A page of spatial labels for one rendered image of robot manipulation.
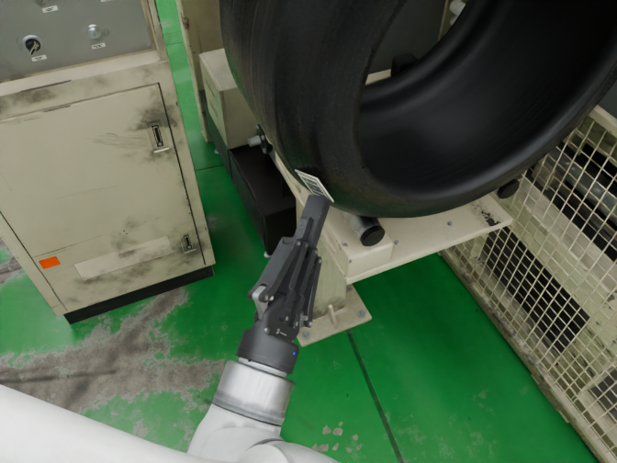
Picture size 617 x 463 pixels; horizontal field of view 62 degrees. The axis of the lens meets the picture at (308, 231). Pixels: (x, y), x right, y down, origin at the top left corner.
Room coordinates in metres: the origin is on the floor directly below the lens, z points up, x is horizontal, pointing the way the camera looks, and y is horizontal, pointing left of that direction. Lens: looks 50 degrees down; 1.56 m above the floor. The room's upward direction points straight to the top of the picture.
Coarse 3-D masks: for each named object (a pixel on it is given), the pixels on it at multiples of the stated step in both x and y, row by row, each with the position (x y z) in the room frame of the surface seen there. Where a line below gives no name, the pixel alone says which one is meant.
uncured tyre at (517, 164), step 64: (256, 0) 0.57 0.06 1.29; (320, 0) 0.51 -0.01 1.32; (384, 0) 0.50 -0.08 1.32; (512, 0) 0.93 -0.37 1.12; (576, 0) 0.83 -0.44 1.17; (256, 64) 0.54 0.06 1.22; (320, 64) 0.49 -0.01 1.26; (448, 64) 0.90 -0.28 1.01; (512, 64) 0.85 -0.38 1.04; (576, 64) 0.77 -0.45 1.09; (320, 128) 0.48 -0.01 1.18; (384, 128) 0.81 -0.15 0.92; (448, 128) 0.80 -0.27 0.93; (512, 128) 0.74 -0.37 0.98; (384, 192) 0.52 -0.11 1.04; (448, 192) 0.57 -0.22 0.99
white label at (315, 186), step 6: (300, 174) 0.50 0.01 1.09; (306, 174) 0.49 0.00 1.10; (306, 180) 0.50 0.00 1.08; (312, 180) 0.49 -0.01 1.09; (318, 180) 0.48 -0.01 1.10; (312, 186) 0.50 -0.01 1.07; (318, 186) 0.49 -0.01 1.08; (312, 192) 0.51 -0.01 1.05; (318, 192) 0.50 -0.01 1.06; (324, 192) 0.49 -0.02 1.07; (330, 198) 0.49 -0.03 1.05
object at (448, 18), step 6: (450, 0) 1.17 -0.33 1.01; (456, 0) 1.17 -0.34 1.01; (462, 0) 1.19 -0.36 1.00; (444, 6) 1.18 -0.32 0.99; (450, 6) 1.17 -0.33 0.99; (456, 6) 1.15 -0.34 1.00; (462, 6) 1.14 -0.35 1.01; (444, 12) 1.17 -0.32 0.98; (450, 12) 1.18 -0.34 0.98; (456, 12) 1.14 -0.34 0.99; (444, 18) 1.17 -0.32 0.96; (450, 18) 1.18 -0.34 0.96; (444, 24) 1.17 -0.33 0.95; (450, 24) 1.17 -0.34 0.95; (444, 30) 1.18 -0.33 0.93
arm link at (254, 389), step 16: (224, 368) 0.28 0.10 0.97; (240, 368) 0.27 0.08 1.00; (256, 368) 0.26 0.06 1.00; (272, 368) 0.27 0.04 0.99; (224, 384) 0.25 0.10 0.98; (240, 384) 0.25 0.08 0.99; (256, 384) 0.25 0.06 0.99; (272, 384) 0.25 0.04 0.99; (288, 384) 0.26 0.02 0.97; (224, 400) 0.23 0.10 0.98; (240, 400) 0.23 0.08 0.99; (256, 400) 0.23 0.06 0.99; (272, 400) 0.24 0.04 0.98; (288, 400) 0.25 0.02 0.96; (256, 416) 0.22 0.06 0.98; (272, 416) 0.22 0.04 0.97
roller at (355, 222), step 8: (344, 216) 0.60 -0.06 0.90; (352, 216) 0.58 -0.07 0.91; (360, 216) 0.58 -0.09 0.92; (352, 224) 0.57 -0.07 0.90; (360, 224) 0.56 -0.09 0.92; (368, 224) 0.56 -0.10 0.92; (376, 224) 0.56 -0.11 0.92; (360, 232) 0.55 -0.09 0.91; (368, 232) 0.54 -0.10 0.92; (376, 232) 0.55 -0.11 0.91; (384, 232) 0.56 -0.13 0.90; (360, 240) 0.54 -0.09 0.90; (368, 240) 0.54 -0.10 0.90; (376, 240) 0.55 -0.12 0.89
